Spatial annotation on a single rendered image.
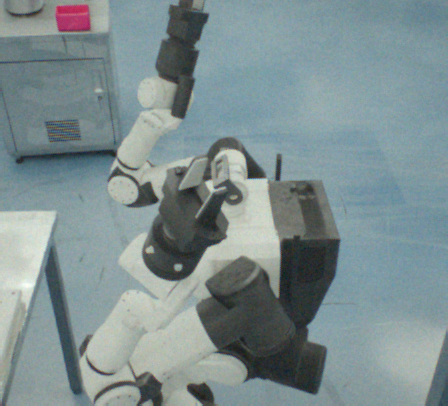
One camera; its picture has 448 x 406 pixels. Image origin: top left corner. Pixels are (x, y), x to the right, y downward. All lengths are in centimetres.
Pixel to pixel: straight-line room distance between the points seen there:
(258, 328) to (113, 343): 25
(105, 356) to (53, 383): 151
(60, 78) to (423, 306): 206
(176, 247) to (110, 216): 237
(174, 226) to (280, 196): 51
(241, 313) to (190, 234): 33
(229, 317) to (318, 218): 30
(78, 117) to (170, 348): 249
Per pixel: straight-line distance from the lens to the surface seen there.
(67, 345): 234
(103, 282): 291
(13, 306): 163
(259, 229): 126
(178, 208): 84
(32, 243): 190
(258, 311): 113
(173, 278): 94
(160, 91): 143
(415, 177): 362
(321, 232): 127
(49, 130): 358
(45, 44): 335
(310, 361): 153
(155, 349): 116
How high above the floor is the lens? 203
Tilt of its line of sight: 37 degrees down
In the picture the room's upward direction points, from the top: straight up
